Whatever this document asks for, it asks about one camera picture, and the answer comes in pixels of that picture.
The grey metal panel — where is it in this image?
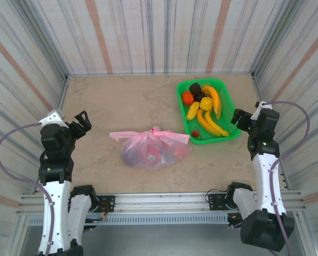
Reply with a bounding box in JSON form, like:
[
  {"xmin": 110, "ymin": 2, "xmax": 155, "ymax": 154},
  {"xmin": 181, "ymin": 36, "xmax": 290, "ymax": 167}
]
[{"xmin": 20, "ymin": 212, "xmax": 308, "ymax": 256}]

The orange red fake tomato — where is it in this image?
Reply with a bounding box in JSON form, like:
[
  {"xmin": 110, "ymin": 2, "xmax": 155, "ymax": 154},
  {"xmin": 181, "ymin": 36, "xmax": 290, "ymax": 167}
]
[{"xmin": 181, "ymin": 91, "xmax": 195, "ymax": 106}]

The grey slotted cable duct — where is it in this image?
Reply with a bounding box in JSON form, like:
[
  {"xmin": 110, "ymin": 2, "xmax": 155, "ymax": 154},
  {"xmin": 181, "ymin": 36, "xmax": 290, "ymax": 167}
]
[{"xmin": 24, "ymin": 214, "xmax": 232, "ymax": 226}]

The pink printed plastic bag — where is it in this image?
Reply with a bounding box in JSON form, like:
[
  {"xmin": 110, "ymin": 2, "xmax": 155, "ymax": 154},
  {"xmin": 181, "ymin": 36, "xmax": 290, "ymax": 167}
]
[{"xmin": 109, "ymin": 125, "xmax": 194, "ymax": 171}]

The lumpy yellow fake fruit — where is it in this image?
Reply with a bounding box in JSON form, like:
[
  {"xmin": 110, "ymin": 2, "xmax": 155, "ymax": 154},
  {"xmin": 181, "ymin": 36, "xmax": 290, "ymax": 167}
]
[{"xmin": 200, "ymin": 97, "xmax": 213, "ymax": 111}]

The aluminium mounting rail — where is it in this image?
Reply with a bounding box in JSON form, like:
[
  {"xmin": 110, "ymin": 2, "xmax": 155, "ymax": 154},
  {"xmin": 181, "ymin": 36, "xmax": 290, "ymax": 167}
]
[{"xmin": 16, "ymin": 189, "xmax": 308, "ymax": 214}]

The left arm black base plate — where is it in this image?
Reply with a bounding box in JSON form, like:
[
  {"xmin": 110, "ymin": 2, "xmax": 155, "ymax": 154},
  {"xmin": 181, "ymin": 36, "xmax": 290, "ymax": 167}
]
[{"xmin": 94, "ymin": 195, "xmax": 116, "ymax": 213}]

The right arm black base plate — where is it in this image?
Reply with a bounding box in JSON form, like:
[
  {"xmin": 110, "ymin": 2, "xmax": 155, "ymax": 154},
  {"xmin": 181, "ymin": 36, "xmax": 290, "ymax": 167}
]
[{"xmin": 207, "ymin": 194, "xmax": 229, "ymax": 211}]

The long curved yellow banana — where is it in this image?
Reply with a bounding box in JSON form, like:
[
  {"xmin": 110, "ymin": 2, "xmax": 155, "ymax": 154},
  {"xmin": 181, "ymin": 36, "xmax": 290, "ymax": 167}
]
[{"xmin": 201, "ymin": 85, "xmax": 222, "ymax": 120}]

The yellow fake mango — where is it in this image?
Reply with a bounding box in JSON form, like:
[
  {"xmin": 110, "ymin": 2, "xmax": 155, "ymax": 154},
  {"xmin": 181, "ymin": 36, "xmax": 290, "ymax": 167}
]
[{"xmin": 186, "ymin": 101, "xmax": 201, "ymax": 121}]

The black wiring connector block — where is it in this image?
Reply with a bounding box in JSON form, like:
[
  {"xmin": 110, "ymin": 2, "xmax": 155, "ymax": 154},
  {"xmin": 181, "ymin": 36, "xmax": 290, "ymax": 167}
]
[{"xmin": 227, "ymin": 213, "xmax": 242, "ymax": 229}]

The purple fake fruit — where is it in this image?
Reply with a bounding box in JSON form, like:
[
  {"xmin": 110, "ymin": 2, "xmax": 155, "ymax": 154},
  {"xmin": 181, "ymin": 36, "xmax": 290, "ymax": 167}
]
[{"xmin": 121, "ymin": 146, "xmax": 144, "ymax": 169}]

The green plastic basket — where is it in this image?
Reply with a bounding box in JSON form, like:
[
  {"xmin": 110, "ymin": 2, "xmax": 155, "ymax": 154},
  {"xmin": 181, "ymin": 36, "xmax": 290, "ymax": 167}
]
[{"xmin": 176, "ymin": 77, "xmax": 242, "ymax": 146}]

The aluminium frame side rail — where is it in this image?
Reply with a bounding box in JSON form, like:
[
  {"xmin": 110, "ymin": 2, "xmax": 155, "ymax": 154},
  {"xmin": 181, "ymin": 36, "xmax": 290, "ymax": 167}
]
[{"xmin": 56, "ymin": 75, "xmax": 69, "ymax": 110}]

